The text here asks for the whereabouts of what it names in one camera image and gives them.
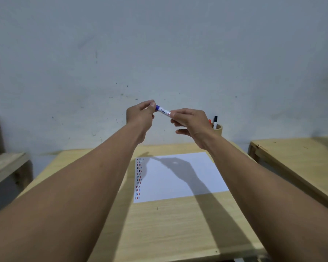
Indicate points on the wooden pen holder cup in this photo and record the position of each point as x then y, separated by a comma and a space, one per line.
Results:
218, 130

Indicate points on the black and white marker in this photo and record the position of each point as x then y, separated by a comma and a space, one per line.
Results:
215, 122

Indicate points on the wooden bench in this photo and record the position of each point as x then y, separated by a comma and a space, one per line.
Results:
5, 167

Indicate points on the person's left thumb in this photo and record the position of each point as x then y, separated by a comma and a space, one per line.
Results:
152, 109

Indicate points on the person's right forearm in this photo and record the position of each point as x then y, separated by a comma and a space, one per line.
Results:
265, 199

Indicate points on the person's left hand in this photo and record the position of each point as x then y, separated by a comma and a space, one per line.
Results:
138, 116

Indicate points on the person's right thumb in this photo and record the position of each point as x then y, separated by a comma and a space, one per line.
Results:
180, 121

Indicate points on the person's right hand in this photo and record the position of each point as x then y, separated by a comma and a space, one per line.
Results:
192, 122

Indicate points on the white paper sheet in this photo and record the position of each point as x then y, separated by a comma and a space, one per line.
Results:
177, 177

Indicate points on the person's left forearm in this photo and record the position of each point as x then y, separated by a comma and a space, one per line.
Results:
65, 196

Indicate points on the wooden side table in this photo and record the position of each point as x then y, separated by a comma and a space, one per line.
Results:
298, 166

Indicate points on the blue and white marker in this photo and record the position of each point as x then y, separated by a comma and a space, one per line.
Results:
163, 111

